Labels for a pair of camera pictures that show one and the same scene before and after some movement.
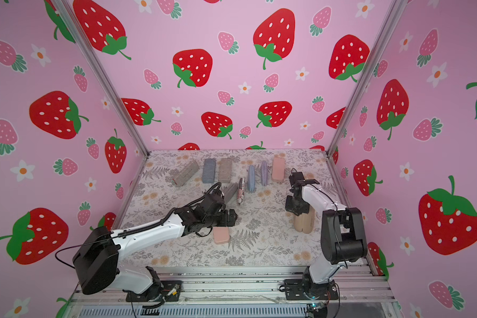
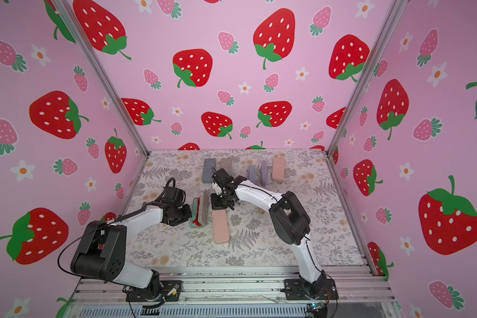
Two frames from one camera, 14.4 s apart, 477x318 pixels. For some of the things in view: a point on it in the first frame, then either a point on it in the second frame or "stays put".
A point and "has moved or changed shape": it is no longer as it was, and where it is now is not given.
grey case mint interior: [224, 170] stays put
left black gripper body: [220, 220] → [181, 214]
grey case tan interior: [264, 172] stays put
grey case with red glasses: [186, 173] has moved or changed shape
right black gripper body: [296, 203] → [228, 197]
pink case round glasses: [278, 167] stays put
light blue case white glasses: [251, 178] stays put
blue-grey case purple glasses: [209, 172] stays put
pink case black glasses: [220, 234] stays put
